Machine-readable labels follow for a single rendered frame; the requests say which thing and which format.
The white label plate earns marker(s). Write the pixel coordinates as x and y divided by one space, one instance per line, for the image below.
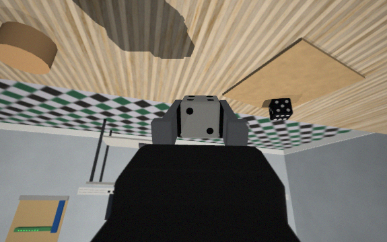
95 191

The tan mat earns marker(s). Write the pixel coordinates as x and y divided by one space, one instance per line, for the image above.
297 77

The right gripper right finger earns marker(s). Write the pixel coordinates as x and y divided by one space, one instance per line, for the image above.
235 132

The tan board blue stripe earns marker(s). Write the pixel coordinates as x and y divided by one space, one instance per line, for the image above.
35 215

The brown cylinder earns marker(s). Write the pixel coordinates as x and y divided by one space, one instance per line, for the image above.
25 47

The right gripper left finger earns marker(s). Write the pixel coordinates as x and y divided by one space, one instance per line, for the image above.
164 131

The wooden table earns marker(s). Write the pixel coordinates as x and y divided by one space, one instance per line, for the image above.
78 67

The white die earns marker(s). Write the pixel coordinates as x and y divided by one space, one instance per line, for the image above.
200 117

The black die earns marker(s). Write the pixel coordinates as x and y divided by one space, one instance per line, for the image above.
281 109

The black bar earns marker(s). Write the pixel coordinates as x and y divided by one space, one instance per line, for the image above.
98 151
105 158

